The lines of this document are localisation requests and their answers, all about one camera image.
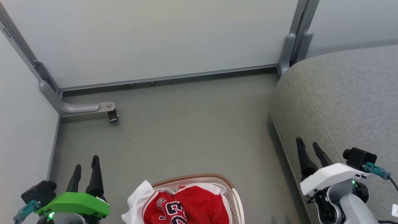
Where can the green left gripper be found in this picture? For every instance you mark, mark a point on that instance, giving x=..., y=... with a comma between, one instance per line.
x=74, y=202

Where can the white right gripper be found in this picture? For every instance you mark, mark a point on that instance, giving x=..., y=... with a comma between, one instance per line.
x=332, y=175

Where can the red basketball jersey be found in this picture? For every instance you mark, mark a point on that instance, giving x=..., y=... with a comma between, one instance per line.
x=202, y=205

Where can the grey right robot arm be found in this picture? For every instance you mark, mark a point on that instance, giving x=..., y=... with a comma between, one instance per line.
x=357, y=208

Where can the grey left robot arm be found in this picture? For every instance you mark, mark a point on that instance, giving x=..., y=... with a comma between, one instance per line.
x=70, y=219

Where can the white cloth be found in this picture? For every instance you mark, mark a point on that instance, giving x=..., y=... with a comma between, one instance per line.
x=138, y=200

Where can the grey fabric sofa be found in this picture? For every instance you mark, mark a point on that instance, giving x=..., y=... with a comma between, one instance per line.
x=342, y=102

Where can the black caster wheel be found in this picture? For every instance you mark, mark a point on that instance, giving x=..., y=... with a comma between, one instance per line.
x=113, y=117

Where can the white laundry basket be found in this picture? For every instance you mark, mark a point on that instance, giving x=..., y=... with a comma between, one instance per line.
x=236, y=202

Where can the white label tag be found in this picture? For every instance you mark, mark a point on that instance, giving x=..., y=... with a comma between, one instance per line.
x=395, y=210

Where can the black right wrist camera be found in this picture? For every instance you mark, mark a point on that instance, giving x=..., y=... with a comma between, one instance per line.
x=360, y=158

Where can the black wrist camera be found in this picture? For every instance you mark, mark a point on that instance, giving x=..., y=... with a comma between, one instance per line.
x=360, y=158
x=39, y=191

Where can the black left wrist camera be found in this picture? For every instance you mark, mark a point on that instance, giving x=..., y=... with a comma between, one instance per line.
x=39, y=191

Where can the teal right camera connector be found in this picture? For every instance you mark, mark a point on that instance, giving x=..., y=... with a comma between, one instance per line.
x=377, y=170

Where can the teal camera connector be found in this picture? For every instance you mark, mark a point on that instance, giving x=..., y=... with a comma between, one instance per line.
x=26, y=210
x=377, y=170

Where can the teal left camera connector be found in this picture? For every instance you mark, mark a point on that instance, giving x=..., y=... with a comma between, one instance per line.
x=26, y=210

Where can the grey partition foot bracket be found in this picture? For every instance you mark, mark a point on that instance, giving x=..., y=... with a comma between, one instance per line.
x=77, y=108

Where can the grey double partition post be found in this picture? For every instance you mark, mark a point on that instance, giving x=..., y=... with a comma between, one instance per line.
x=295, y=40

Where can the grey panel bottom rail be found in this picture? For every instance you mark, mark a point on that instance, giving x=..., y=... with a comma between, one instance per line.
x=171, y=77

